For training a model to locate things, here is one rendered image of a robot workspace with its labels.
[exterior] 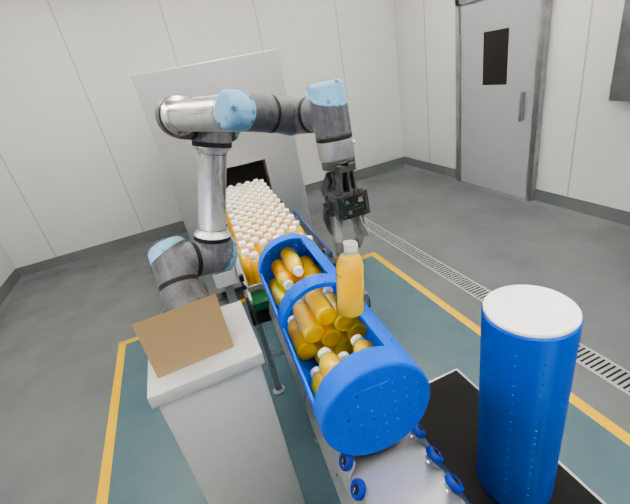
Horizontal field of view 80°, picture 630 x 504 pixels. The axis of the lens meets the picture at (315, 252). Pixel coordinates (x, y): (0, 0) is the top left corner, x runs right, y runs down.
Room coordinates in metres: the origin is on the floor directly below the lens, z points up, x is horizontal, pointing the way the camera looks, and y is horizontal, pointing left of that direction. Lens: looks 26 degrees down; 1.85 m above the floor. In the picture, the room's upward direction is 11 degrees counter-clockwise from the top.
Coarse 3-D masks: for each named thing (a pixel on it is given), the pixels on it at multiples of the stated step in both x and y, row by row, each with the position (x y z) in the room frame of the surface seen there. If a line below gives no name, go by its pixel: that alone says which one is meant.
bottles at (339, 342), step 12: (300, 276) 1.34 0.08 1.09; (276, 288) 1.31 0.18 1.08; (324, 288) 1.26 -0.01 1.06; (276, 300) 1.25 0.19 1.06; (288, 324) 1.07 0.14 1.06; (360, 324) 0.98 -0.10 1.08; (300, 336) 0.98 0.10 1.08; (324, 336) 0.95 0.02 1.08; (336, 336) 0.96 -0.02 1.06; (348, 336) 0.97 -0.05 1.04; (300, 348) 0.93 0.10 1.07; (312, 348) 0.94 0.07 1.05; (336, 348) 0.96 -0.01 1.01; (348, 348) 0.97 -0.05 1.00; (312, 372) 0.83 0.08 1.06; (312, 384) 0.78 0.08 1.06
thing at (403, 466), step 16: (272, 320) 1.44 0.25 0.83; (288, 352) 1.15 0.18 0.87; (304, 400) 0.92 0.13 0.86; (320, 432) 0.77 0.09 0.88; (400, 448) 0.63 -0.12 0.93; (416, 448) 0.63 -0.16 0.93; (368, 464) 0.61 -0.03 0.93; (384, 464) 0.60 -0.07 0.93; (400, 464) 0.59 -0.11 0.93; (416, 464) 0.59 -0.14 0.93; (336, 480) 0.63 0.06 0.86; (368, 480) 0.57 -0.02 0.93; (384, 480) 0.56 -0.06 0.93; (400, 480) 0.55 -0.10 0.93; (416, 480) 0.55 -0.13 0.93; (432, 480) 0.54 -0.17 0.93; (368, 496) 0.53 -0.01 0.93; (384, 496) 0.53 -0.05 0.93; (400, 496) 0.52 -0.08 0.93; (416, 496) 0.51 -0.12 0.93; (432, 496) 0.51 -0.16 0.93; (448, 496) 0.50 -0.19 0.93
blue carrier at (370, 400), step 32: (320, 256) 1.25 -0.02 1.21; (352, 352) 0.97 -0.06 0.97; (384, 352) 0.67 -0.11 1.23; (320, 384) 0.66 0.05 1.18; (352, 384) 0.61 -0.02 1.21; (384, 384) 0.63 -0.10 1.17; (416, 384) 0.64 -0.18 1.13; (320, 416) 0.61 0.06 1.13; (352, 416) 0.61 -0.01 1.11; (384, 416) 0.62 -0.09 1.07; (416, 416) 0.64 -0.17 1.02; (352, 448) 0.60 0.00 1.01; (384, 448) 0.62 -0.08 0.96
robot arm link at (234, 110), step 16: (176, 96) 1.04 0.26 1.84; (208, 96) 0.89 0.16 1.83; (224, 96) 0.75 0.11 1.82; (240, 96) 0.75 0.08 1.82; (256, 96) 0.78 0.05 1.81; (272, 96) 0.81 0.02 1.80; (160, 112) 1.01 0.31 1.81; (176, 112) 0.96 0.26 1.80; (192, 112) 0.90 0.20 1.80; (208, 112) 0.84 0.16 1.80; (224, 112) 0.75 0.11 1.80; (240, 112) 0.74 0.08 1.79; (256, 112) 0.76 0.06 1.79; (272, 112) 0.78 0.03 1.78; (160, 128) 1.06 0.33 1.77; (176, 128) 1.00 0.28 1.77; (192, 128) 0.93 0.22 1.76; (208, 128) 0.87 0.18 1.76; (224, 128) 0.75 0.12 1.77; (240, 128) 0.75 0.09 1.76; (256, 128) 0.77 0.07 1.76; (272, 128) 0.79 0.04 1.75
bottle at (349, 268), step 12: (336, 264) 0.80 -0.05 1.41; (348, 264) 0.77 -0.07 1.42; (360, 264) 0.77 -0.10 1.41; (336, 276) 0.79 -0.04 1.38; (348, 276) 0.76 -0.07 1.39; (360, 276) 0.77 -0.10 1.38; (348, 288) 0.76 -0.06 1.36; (360, 288) 0.77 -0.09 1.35; (348, 300) 0.76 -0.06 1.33; (360, 300) 0.77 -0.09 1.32; (348, 312) 0.76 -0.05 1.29; (360, 312) 0.77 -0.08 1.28
